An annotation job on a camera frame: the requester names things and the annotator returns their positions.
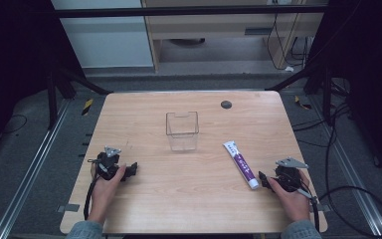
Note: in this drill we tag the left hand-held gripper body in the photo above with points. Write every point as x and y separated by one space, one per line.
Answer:
107 164

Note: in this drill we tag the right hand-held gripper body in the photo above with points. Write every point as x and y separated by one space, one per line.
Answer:
290 177

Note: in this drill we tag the white and purple toothpaste tube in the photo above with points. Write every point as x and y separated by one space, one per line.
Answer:
241 164

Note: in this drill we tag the clear plastic container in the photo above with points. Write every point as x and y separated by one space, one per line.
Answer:
182 131

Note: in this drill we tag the person's right hand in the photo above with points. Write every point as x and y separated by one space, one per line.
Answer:
290 202

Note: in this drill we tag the person's left hand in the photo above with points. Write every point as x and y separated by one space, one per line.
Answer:
104 192

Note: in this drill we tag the yellow and black tape strip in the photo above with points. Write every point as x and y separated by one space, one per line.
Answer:
87 107
302 103

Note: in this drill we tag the grey table grommet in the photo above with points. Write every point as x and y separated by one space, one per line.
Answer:
226 105

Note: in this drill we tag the black metal stand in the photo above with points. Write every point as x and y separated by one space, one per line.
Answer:
325 86
54 96

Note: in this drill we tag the white cabinet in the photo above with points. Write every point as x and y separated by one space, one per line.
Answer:
106 43

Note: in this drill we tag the light wooden desk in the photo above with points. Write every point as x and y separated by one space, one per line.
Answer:
212 28

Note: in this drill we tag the grey metal table bracket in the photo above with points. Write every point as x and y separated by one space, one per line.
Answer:
68 208

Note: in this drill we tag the aluminium floor rail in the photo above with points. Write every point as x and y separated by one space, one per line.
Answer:
30 169
351 169

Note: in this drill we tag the black horizontal frame bar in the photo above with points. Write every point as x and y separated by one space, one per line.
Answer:
179 11

